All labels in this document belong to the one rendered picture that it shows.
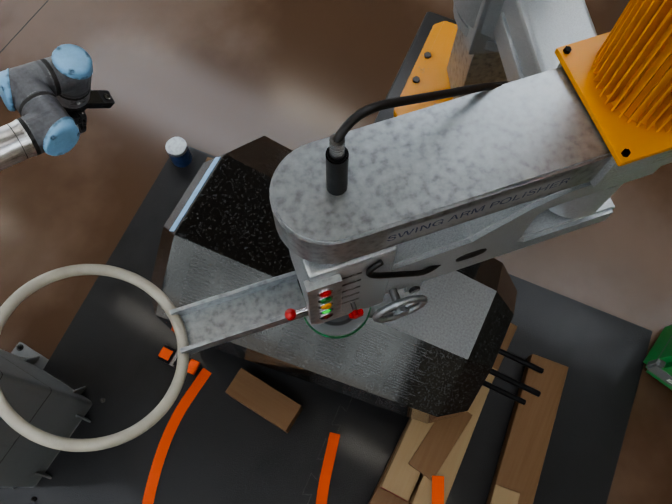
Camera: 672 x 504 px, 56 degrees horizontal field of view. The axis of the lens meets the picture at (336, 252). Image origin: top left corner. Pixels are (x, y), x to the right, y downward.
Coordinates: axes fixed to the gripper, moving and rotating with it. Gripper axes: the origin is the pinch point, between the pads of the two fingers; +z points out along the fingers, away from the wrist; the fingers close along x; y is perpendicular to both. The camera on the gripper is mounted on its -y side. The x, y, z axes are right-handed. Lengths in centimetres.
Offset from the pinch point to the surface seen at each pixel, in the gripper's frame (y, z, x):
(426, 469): -75, 46, 149
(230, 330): -12, -10, 73
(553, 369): -146, 36, 142
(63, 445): 37, -11, 81
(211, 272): -25, 24, 50
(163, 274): -14, 38, 41
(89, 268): 13.9, -4.9, 41.6
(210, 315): -9, -8, 67
